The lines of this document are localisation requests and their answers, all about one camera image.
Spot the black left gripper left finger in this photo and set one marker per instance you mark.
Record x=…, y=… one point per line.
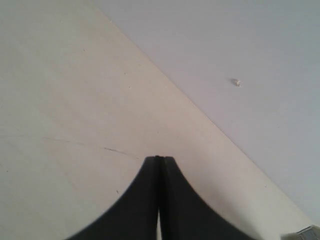
x=134, y=215

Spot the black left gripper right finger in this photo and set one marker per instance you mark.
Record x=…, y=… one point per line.
x=184, y=215

